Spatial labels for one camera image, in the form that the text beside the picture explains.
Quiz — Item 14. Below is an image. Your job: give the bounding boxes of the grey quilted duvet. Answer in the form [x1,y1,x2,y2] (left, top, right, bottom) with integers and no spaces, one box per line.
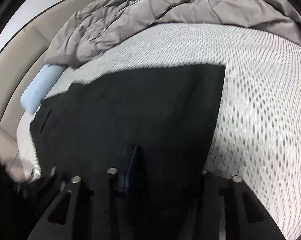
[45,0,301,68]

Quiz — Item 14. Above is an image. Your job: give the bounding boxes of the beige bed frame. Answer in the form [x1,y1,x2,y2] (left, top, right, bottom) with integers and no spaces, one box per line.
[0,0,91,144]

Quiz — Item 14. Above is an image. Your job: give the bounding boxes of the light blue pillow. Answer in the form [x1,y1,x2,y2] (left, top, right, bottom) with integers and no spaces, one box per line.
[20,64,66,114]

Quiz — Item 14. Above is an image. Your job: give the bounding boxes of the white honeycomb mattress cover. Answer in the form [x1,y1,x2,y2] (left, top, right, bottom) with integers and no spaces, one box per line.
[15,22,301,240]

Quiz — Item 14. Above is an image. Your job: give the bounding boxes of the black pants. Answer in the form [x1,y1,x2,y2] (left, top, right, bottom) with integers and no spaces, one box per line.
[30,64,226,239]

